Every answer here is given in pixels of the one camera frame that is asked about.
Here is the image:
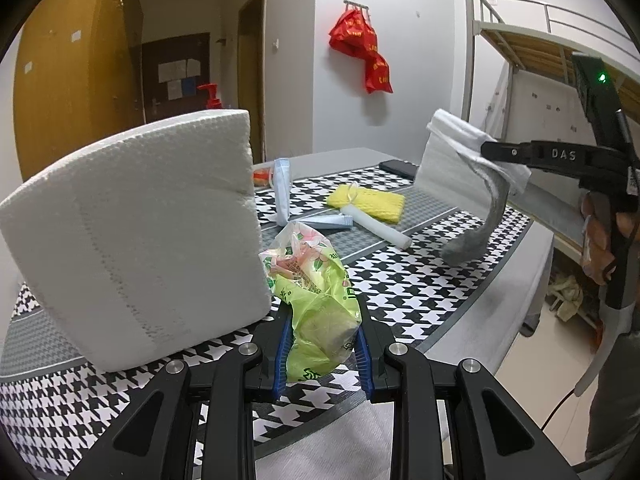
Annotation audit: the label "black cable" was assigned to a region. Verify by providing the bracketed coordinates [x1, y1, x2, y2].
[542, 387, 591, 433]

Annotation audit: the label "white tissue paper block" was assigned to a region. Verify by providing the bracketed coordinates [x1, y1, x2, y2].
[0, 108, 272, 373]

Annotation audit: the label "person's right hand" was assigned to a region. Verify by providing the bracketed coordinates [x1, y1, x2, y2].
[579, 192, 640, 286]

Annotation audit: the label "blue face mask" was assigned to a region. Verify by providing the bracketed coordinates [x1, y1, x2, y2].
[270, 158, 354, 231]

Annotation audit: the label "grey sock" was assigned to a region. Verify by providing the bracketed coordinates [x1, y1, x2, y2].
[440, 152, 510, 264]

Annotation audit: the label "hanging white cloth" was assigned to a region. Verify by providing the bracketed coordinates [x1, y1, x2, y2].
[484, 66, 512, 142]

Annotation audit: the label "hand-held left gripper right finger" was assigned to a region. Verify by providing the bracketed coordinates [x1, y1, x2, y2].
[354, 304, 581, 480]

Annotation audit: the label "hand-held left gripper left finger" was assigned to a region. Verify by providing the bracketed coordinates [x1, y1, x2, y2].
[65, 304, 294, 480]

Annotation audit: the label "white pump bottle red top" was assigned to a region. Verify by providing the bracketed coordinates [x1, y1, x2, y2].
[197, 83, 224, 111]

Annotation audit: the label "red plastic bags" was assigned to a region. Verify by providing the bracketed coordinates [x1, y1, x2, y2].
[328, 7, 394, 95]

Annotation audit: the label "wooden wardrobe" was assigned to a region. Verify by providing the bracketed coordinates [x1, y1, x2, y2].
[12, 0, 146, 182]

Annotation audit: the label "metal bunk bed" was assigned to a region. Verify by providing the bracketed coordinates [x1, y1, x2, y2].
[462, 0, 640, 271]

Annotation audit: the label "green tissue packet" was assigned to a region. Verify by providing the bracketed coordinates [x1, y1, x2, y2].
[258, 220, 363, 386]

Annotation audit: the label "white foam tube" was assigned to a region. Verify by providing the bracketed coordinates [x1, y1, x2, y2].
[348, 204, 412, 249]

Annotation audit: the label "dark brown door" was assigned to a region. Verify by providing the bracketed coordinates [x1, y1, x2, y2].
[141, 32, 211, 124]

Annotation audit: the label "paper notices on door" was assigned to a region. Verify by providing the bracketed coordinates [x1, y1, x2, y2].
[158, 58, 201, 101]

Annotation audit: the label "black phone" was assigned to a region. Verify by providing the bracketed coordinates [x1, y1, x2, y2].
[378, 159, 420, 178]

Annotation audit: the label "yellow foam net sleeve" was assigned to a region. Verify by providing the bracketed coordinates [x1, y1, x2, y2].
[326, 184, 406, 225]

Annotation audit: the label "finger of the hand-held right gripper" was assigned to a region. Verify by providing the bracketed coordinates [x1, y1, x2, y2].
[480, 140, 593, 182]

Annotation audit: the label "white foam sheet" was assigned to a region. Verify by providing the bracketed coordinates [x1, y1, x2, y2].
[415, 108, 532, 213]

